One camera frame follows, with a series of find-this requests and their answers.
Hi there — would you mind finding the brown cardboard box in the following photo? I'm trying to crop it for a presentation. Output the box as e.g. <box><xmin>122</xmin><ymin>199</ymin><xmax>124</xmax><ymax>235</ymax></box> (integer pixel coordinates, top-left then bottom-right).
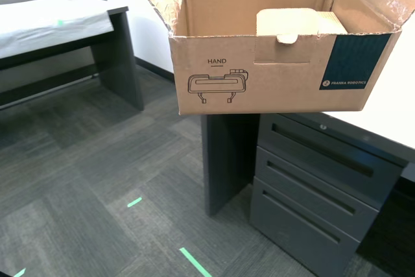
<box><xmin>123</xmin><ymin>0</ymin><xmax>415</xmax><ymax>115</ymax></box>

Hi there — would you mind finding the light wooden block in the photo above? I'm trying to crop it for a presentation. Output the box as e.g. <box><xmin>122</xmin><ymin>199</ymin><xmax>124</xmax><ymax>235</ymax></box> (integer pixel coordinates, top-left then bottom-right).
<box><xmin>317</xmin><ymin>10</ymin><xmax>349</xmax><ymax>35</ymax></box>

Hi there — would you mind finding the dark desk leg panel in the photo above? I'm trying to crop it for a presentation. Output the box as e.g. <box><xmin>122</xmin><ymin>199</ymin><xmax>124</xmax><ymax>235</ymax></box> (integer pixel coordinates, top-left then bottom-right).
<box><xmin>201</xmin><ymin>114</ymin><xmax>260</xmax><ymax>217</ymax></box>

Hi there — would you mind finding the tall dark gray cabinet drawer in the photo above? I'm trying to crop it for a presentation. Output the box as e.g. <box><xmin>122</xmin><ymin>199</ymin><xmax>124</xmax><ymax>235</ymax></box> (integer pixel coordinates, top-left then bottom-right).
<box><xmin>249</xmin><ymin>176</ymin><xmax>361</xmax><ymax>277</ymax></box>

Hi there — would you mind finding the dark gray office desk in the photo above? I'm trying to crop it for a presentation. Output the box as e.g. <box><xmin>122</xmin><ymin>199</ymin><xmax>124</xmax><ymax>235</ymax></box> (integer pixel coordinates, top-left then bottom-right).
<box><xmin>0</xmin><ymin>0</ymin><xmax>145</xmax><ymax>112</ymax></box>

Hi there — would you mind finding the black wall baseboard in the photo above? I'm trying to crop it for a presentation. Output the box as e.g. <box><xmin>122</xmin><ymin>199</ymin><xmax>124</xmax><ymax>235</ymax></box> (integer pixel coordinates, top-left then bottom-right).
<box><xmin>134</xmin><ymin>56</ymin><xmax>176</xmax><ymax>82</ymax></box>

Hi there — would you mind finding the translucent plastic table cover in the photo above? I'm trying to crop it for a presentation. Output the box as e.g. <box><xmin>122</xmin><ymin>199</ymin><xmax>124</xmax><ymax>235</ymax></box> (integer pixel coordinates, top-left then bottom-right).
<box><xmin>0</xmin><ymin>0</ymin><xmax>114</xmax><ymax>60</ymax></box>

